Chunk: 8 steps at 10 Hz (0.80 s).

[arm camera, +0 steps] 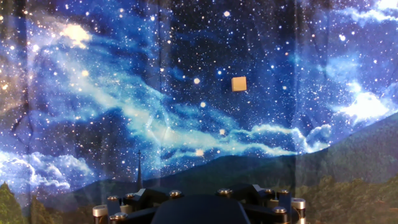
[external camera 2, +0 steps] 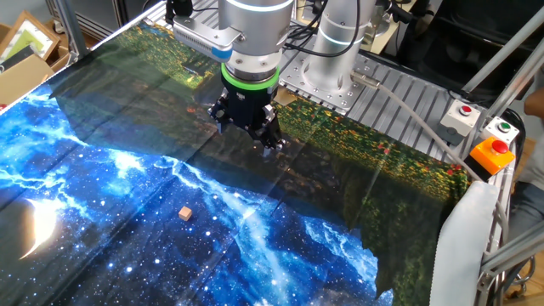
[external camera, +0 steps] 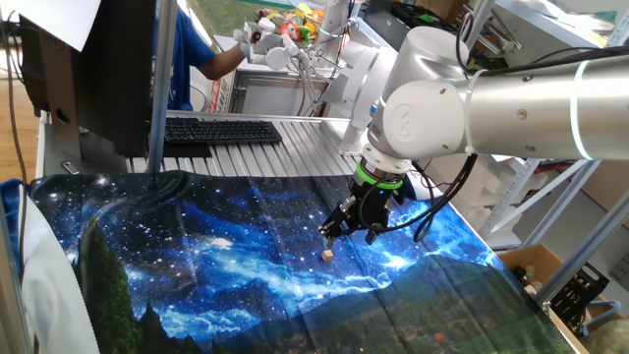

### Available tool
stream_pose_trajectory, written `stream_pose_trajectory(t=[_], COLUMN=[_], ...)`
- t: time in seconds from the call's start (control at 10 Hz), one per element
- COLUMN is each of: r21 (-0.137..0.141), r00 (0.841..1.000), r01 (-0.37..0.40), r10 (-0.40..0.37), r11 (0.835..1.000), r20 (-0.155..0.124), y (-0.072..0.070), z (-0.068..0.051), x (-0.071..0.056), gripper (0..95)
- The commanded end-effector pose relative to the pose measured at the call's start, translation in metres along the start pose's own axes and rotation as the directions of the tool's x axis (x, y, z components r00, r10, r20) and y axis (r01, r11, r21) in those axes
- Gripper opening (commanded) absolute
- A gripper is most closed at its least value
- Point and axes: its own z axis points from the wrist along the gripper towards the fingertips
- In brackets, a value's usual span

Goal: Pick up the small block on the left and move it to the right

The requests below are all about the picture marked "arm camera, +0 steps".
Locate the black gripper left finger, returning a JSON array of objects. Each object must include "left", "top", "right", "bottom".
[{"left": 92, "top": 186, "right": 184, "bottom": 224}]

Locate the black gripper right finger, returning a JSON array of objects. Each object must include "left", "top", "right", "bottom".
[{"left": 216, "top": 183, "right": 307, "bottom": 224}]

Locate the small wooden cube block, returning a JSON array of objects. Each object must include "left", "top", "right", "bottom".
[{"left": 231, "top": 76, "right": 248, "bottom": 93}]

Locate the galaxy landscape print tablecloth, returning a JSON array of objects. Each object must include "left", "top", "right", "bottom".
[{"left": 0, "top": 0, "right": 398, "bottom": 224}]

